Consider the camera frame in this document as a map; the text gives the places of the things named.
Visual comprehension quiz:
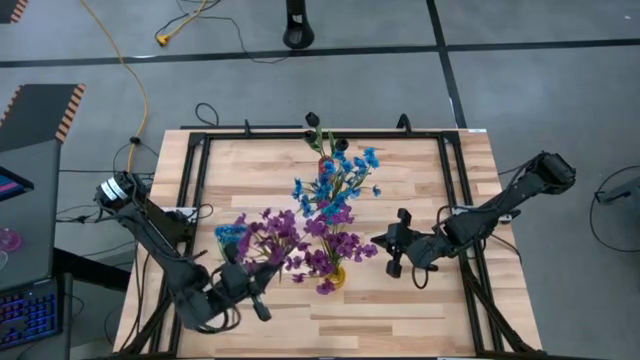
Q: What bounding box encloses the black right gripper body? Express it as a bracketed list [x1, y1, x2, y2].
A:
[386, 208, 426, 280]

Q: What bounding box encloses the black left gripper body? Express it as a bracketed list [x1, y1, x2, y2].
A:
[218, 243, 274, 323]

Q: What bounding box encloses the purple artificial flower bunch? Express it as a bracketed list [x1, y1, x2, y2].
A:
[324, 199, 380, 264]
[287, 219, 341, 296]
[233, 208, 301, 281]

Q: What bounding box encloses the blue artificial flower bunch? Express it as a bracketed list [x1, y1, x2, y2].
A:
[214, 223, 250, 251]
[319, 146, 382, 211]
[291, 177, 346, 221]

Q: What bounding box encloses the black artificial rose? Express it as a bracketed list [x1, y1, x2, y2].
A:
[302, 129, 326, 161]
[327, 130, 351, 161]
[304, 111, 329, 161]

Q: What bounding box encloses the black flat strip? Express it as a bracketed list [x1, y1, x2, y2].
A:
[179, 124, 304, 131]

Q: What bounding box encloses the black floor beam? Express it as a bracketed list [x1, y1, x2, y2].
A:
[52, 247, 132, 293]

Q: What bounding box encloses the grey laptop backlit keyboard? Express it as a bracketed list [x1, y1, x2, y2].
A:
[0, 139, 75, 354]

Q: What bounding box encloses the black stand base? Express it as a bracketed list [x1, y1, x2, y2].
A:
[282, 0, 316, 50]

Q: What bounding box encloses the large black orange-striped mat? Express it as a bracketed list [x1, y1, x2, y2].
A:
[0, 83, 87, 154]

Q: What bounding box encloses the small black orange-striped mat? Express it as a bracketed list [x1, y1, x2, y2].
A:
[0, 0, 30, 25]

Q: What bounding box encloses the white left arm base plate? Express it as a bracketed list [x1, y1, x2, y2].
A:
[160, 206, 200, 224]

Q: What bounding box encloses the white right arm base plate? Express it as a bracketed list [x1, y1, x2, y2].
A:
[452, 204, 521, 223]

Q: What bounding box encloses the black aluminium table frame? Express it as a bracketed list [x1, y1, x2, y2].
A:
[119, 127, 539, 360]

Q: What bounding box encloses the black cable loop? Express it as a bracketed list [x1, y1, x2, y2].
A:
[194, 102, 221, 129]

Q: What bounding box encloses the black wire ring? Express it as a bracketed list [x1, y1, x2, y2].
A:
[590, 164, 640, 253]

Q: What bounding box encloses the long yellow extension cable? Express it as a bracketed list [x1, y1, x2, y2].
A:
[79, 0, 151, 199]

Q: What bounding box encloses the thin black floor cable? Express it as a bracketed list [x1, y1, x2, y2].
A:
[154, 0, 291, 65]

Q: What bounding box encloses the yellow cable with plug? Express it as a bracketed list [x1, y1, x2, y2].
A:
[155, 0, 209, 48]

